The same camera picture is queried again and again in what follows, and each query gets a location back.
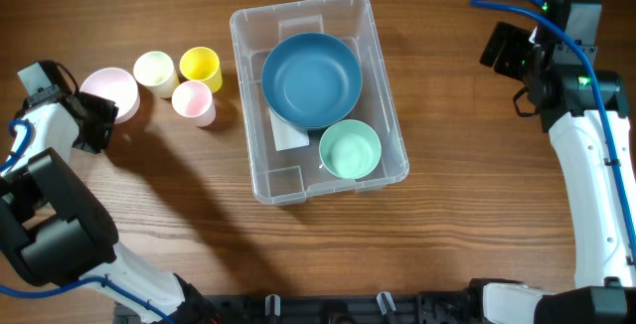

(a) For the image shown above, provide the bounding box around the cream cup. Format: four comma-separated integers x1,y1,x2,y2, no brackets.
133,51,180,98

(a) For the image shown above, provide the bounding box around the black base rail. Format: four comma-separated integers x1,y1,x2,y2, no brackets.
112,291,478,324

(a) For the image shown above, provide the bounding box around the right blue cable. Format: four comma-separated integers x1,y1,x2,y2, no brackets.
468,0,636,255

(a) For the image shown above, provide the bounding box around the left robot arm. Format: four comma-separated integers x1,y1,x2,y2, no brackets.
1,91,222,323

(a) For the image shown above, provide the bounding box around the mint green bowl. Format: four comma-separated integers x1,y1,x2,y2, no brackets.
319,119,382,180

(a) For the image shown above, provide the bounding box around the dark blue bowl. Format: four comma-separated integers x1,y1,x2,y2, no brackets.
261,33,363,129

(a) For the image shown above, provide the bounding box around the white paper label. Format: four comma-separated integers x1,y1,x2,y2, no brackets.
269,108,310,151

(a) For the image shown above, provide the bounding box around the pink bowl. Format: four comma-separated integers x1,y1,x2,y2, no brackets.
79,68,140,124

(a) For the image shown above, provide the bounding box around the clear plastic storage container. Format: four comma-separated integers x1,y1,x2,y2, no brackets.
230,0,409,206

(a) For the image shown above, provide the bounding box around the pink cup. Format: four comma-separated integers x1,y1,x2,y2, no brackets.
171,81,216,127

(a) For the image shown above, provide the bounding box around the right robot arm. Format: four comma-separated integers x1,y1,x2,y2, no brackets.
471,22,635,323

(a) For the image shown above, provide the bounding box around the yellow cup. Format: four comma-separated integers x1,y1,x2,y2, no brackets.
179,47,223,92

